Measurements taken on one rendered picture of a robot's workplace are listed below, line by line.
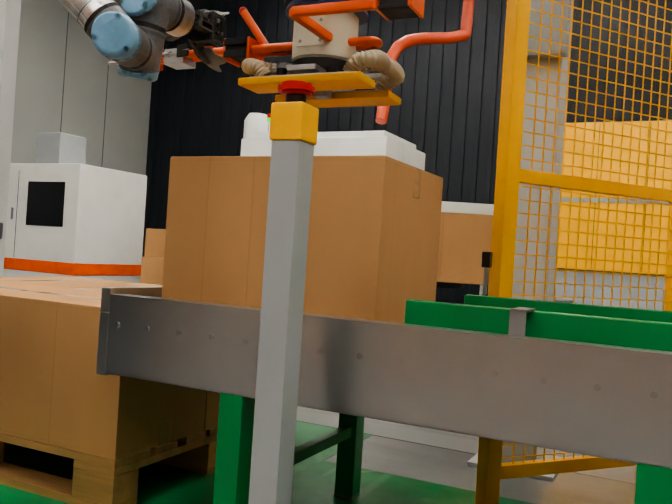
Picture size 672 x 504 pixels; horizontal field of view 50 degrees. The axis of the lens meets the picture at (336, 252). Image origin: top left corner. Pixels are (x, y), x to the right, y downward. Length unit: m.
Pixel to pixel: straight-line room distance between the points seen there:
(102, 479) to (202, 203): 0.79
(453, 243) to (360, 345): 2.21
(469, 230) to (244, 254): 2.04
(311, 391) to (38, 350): 0.96
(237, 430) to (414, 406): 0.41
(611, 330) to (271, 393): 0.64
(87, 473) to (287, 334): 0.96
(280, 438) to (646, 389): 0.64
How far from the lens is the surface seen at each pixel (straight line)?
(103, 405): 2.06
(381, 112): 9.61
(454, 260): 3.62
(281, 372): 1.34
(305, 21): 1.76
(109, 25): 1.59
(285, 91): 1.37
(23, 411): 2.28
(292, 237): 1.32
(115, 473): 2.08
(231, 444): 1.64
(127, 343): 1.78
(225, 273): 1.78
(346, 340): 1.47
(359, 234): 1.60
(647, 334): 1.44
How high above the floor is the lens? 0.73
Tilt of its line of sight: level
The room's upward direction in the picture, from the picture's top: 4 degrees clockwise
